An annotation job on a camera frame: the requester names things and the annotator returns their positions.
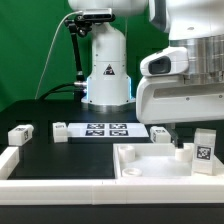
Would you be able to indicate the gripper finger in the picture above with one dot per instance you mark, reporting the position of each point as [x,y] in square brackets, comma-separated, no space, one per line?
[177,141]

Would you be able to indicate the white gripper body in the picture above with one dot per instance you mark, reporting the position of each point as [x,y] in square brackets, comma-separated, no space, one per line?
[167,99]

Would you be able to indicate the white square tabletop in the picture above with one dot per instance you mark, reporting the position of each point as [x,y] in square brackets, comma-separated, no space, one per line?
[156,161]

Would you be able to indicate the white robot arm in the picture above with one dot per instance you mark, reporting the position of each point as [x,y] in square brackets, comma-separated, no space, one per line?
[196,46]

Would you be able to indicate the white marker sheet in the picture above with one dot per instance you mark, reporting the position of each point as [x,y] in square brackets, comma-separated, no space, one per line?
[100,130]

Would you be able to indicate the white U-shaped fence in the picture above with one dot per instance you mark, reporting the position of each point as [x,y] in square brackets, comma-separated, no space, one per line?
[104,191]

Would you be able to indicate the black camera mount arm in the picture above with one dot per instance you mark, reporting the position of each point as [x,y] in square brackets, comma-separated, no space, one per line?
[77,29]

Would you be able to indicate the grey camera on mount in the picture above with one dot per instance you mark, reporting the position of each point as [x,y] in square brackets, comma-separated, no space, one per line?
[102,14]

